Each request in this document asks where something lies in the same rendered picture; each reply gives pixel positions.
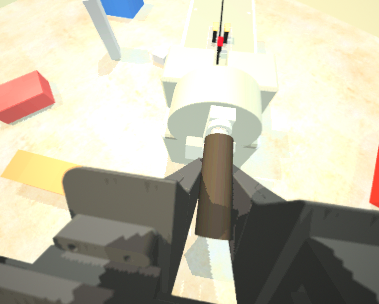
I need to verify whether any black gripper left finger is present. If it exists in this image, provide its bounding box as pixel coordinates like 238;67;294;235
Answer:
62;158;203;294

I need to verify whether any white rectangular bar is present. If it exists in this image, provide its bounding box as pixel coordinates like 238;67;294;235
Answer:
82;0;122;60

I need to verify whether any small white cube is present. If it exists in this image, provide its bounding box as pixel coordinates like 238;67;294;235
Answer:
151;46;168;66

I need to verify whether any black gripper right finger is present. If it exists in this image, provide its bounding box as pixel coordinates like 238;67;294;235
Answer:
228;164;379;304

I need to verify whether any blue rectangular block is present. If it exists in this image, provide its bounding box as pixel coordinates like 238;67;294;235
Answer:
100;0;144;19

